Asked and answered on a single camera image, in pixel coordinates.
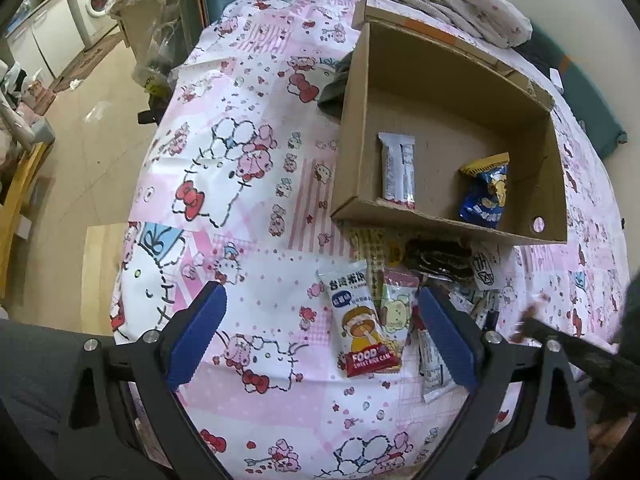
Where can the green bear print packet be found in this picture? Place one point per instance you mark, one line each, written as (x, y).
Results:
(397, 305)

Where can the white black print packet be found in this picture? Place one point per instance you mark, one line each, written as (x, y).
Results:
(485, 265)

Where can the white red rice cake packet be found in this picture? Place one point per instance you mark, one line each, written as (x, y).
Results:
(360, 320)

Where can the blue yellow snack bag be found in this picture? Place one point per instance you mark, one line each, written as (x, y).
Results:
(482, 200)

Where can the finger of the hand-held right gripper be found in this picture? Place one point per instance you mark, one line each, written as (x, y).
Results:
(590, 349)

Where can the white cabinet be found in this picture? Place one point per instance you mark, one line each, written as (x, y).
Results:
(45, 40)

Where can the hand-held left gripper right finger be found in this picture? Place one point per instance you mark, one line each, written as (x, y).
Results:
(447, 337)

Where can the pink cartoon printed tablecloth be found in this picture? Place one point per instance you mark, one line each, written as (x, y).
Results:
(250, 160)

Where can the dark brown snack packet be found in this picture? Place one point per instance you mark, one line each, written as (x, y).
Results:
(435, 257)

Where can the teal mat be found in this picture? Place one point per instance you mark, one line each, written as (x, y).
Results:
(585, 105)

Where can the brown door mat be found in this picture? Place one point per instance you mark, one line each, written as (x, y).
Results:
(85, 62)

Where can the person's grey trouser leg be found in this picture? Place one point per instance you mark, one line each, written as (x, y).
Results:
(35, 370)

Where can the white washing machine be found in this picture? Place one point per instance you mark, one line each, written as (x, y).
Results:
(97, 2)

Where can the white snack bar packet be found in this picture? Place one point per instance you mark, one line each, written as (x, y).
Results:
(395, 170)
(432, 375)
(480, 305)

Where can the dark cloth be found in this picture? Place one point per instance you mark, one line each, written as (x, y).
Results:
(335, 90)

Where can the yellow grid snack packet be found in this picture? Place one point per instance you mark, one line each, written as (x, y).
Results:
(375, 255)

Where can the brown cardboard box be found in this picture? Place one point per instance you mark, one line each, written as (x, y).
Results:
(440, 110)

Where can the yellow wooden chair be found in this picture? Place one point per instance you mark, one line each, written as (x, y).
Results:
(20, 195)

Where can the small white box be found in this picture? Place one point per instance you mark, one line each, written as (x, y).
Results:
(556, 81)

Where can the clear plastic bag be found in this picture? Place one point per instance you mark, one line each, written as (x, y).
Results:
(155, 55)

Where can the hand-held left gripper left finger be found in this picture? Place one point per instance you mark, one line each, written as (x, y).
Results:
(197, 332)

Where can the small yellow snack packet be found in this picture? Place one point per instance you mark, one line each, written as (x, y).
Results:
(396, 252)

